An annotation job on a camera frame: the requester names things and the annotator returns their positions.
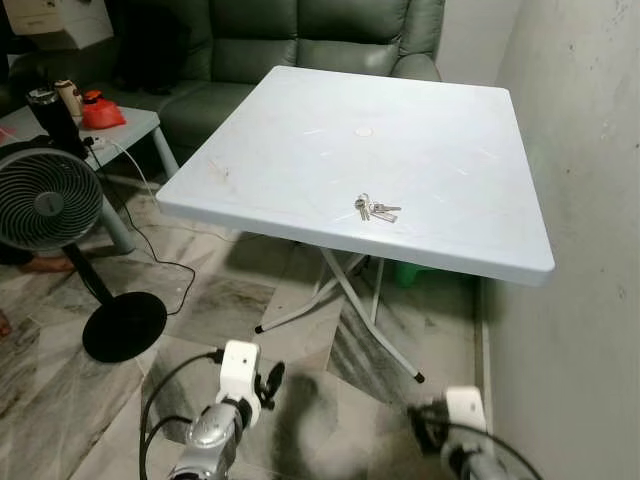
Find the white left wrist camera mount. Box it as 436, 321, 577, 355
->
216, 340, 264, 407

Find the black tumbler bottle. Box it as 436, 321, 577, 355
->
26, 87, 83, 157

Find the thin black power cable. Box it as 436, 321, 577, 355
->
92, 138, 199, 317

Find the black garment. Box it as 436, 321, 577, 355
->
104, 0, 193, 97

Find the white plastic folding table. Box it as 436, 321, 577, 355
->
156, 65, 556, 385

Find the green plastic object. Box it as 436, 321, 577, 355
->
392, 260, 427, 290

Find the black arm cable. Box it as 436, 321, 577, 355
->
138, 349, 225, 480
420, 418, 546, 480

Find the silver key bunch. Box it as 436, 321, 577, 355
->
354, 193, 403, 224

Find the red plastic container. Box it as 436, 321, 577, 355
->
80, 90, 128, 131

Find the beige small bottle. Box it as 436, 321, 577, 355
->
55, 79, 84, 120

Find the white cardboard box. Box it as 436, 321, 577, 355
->
0, 0, 115, 52

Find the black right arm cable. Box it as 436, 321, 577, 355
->
420, 418, 546, 480

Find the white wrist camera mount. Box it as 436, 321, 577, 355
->
216, 340, 264, 407
443, 386, 489, 438

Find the black pedestal fan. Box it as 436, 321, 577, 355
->
0, 140, 169, 365

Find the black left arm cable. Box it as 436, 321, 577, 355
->
138, 349, 225, 480

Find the grey-green leather sofa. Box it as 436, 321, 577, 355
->
105, 0, 447, 153

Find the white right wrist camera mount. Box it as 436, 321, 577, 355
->
443, 386, 489, 438

